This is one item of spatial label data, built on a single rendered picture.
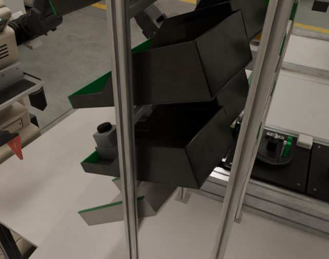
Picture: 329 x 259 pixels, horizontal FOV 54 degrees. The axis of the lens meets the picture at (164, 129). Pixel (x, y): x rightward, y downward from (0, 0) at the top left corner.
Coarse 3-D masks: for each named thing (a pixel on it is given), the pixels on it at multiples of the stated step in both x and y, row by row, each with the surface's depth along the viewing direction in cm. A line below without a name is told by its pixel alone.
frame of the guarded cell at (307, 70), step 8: (296, 32) 206; (304, 32) 204; (312, 32) 202; (328, 40) 201; (288, 64) 169; (296, 64) 169; (304, 72) 168; (312, 72) 166; (320, 72) 164; (328, 72) 163
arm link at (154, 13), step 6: (150, 6) 92; (156, 6) 94; (144, 12) 91; (150, 12) 91; (156, 12) 93; (138, 18) 93; (144, 18) 91; (150, 18) 91; (156, 18) 92; (162, 18) 95; (138, 24) 94; (144, 24) 93; (150, 24) 92; (156, 24) 91; (144, 30) 94; (150, 30) 93; (156, 30) 92
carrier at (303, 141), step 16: (272, 144) 101; (288, 144) 98; (304, 144) 106; (256, 160) 101; (272, 160) 99; (288, 160) 99; (304, 160) 102; (256, 176) 97; (272, 176) 97; (288, 176) 97; (304, 176) 97; (304, 192) 93
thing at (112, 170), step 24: (168, 120) 63; (192, 120) 60; (216, 120) 52; (144, 144) 68; (168, 144) 64; (192, 144) 47; (216, 144) 53; (96, 168) 63; (144, 168) 54; (168, 168) 50; (192, 168) 47
